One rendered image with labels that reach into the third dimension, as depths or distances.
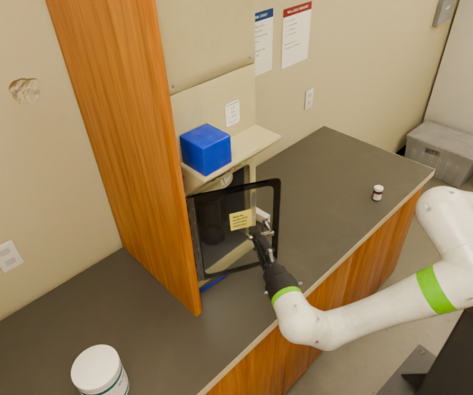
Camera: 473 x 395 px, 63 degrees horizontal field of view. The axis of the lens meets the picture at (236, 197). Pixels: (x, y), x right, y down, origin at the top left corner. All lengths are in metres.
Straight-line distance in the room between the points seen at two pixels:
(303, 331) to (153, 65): 0.73
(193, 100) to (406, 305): 0.75
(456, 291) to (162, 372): 0.87
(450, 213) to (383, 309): 0.29
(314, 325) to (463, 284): 0.36
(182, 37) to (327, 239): 1.04
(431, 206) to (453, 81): 3.02
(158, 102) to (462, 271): 0.77
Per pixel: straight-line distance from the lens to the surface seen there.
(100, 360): 1.24
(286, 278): 1.13
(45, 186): 1.45
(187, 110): 1.06
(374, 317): 1.09
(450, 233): 1.02
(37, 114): 1.35
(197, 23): 1.02
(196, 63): 1.04
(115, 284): 1.59
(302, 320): 1.04
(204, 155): 1.00
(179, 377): 1.33
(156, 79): 0.86
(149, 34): 0.84
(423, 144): 3.79
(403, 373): 2.49
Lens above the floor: 2.12
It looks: 39 degrees down
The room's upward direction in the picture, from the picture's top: 2 degrees counter-clockwise
